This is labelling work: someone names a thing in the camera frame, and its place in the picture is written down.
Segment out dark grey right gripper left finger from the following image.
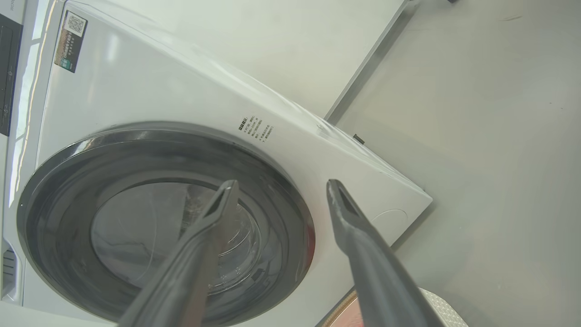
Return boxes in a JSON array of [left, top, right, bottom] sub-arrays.
[[117, 179, 240, 327]]

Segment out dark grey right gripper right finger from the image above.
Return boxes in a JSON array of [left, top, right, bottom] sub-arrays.
[[326, 178, 446, 327]]

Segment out white basket with orange rim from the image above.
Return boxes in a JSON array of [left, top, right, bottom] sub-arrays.
[[326, 287, 469, 327]]

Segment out dark round washing machine door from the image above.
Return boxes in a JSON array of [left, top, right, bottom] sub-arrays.
[[16, 121, 316, 326]]

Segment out white front-load washing machine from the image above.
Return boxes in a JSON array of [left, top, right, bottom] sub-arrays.
[[0, 0, 433, 327]]

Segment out QR code energy label sticker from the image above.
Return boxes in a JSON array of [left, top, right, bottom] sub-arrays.
[[54, 10, 89, 74]]

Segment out grey metal wall baseboard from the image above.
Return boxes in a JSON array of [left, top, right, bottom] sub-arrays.
[[323, 0, 420, 125]]

